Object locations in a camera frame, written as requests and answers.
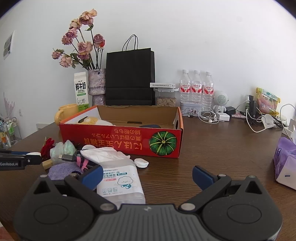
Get red fabric rose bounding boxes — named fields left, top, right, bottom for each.
left=40, top=138, right=55, bottom=161

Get black power adapter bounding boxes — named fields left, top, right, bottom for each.
left=225, top=106, right=236, bottom=116

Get white wired earphones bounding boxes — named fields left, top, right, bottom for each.
left=198, top=108, right=219, bottom=124

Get flat white box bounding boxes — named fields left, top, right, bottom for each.
left=150, top=82, right=176, bottom=89

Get navy zip pouch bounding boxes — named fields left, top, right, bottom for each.
left=139, top=125, right=161, bottom=128

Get water bottle red label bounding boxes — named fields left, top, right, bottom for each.
left=202, top=72, right=214, bottom=110
left=191, top=70, right=203, bottom=104
left=179, top=69, right=191, bottom=103

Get white green milk carton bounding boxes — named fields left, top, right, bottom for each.
left=74, top=72, right=89, bottom=111

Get white tissue pack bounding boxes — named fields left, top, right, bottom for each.
left=80, top=147, right=130, bottom=164

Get purple textured vase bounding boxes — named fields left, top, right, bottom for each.
left=88, top=69, right=106, bottom=105

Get cotton swab plastic box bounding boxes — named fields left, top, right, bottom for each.
left=96, top=159, right=145, bottom=208

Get purple tissue pack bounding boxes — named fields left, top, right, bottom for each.
left=273, top=137, right=296, bottom=189

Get yellow ceramic mug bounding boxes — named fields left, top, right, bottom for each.
left=54, top=103, right=79, bottom=125

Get white face mask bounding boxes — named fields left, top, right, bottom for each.
left=261, top=114, right=275, bottom=129

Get red pumpkin cardboard box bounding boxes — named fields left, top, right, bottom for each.
left=59, top=105, right=184, bottom=158

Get small wooden block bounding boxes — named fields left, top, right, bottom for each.
left=42, top=159, right=53, bottom=170

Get yellow snack packet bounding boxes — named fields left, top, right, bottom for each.
left=256, top=87, right=281, bottom=116

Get yellow white plush toy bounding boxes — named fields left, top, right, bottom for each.
left=78, top=116, right=113, bottom=126

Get green puff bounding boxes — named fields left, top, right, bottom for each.
left=50, top=140, right=76, bottom=165

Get black phone stand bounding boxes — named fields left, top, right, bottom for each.
left=246, top=95, right=257, bottom=120

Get decorated tin box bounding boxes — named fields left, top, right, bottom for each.
left=180, top=102, right=203, bottom=117

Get clear jar of nuts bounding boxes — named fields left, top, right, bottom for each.
left=154, top=88, right=178, bottom=107

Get white round robot toy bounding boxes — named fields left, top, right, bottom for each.
left=213, top=91, right=229, bottom=113

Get black paper bag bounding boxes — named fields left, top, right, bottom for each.
left=105, top=34, right=155, bottom=105

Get white charger block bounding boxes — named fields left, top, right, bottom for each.
left=216, top=113, right=230, bottom=122

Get braided cable pink tie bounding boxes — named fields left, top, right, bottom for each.
left=59, top=151, right=97, bottom=172

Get purple knit drawstring pouch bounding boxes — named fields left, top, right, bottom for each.
left=48, top=162, right=82, bottom=180

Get white bottle cap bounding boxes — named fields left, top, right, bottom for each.
left=26, top=152, right=41, bottom=156
left=134, top=158, right=149, bottom=168

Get wire storage rack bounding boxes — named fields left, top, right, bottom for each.
left=0, top=117, right=22, bottom=149

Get dried pink rose bouquet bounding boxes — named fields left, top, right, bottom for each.
left=51, top=9, right=106, bottom=70

